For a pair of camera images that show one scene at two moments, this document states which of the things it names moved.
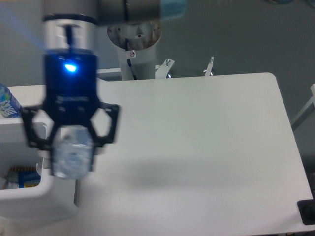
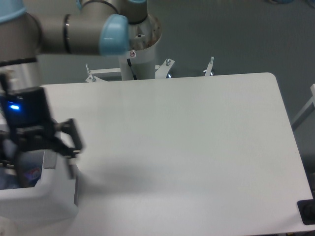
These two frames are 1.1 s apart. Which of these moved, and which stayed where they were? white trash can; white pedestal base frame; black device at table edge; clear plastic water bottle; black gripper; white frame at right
Moved: black gripper; clear plastic water bottle
Stayed: white trash can; black device at table edge; white frame at right; white pedestal base frame
